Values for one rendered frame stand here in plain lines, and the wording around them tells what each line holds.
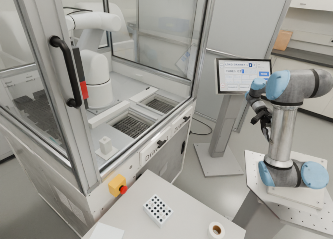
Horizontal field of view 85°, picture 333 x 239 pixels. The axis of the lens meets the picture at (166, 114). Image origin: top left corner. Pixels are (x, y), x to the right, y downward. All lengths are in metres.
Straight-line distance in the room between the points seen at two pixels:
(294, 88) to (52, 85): 0.80
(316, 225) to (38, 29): 1.32
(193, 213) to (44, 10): 0.95
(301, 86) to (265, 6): 1.62
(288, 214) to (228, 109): 1.02
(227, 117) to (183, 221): 1.21
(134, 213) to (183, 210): 0.24
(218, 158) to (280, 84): 1.61
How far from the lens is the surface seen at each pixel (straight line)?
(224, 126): 1.99
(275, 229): 1.52
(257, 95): 1.25
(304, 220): 1.24
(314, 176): 1.04
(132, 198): 1.03
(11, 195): 2.30
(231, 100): 1.82
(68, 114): 0.59
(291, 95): 0.84
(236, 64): 1.73
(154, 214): 0.97
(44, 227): 1.98
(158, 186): 1.06
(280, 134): 0.91
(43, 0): 0.51
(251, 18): 2.40
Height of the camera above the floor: 1.65
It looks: 35 degrees down
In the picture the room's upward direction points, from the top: 5 degrees clockwise
